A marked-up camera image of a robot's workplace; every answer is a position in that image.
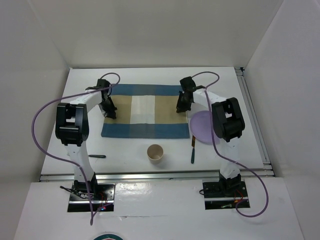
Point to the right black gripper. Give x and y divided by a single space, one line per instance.
181 108

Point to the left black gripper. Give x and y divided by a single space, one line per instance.
111 113

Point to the blue tan white placemat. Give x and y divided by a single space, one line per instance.
146 111

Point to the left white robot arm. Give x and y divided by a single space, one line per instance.
72 129

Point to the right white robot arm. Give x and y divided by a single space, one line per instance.
226 125

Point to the purple plate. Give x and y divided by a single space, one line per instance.
200 126

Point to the beige cup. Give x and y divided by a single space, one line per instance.
155 153

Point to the green round sticker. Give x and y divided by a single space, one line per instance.
108 236

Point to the green handled gold knife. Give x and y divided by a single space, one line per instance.
193 149

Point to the green handled gold fork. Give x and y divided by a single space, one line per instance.
99 156

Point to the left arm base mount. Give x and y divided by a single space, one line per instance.
102 200

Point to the front aluminium rail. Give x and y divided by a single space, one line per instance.
267 171

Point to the aluminium rail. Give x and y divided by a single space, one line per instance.
267 171
240 74

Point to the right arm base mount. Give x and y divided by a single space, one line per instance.
216 199

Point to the right aluminium rail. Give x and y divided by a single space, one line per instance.
240 74

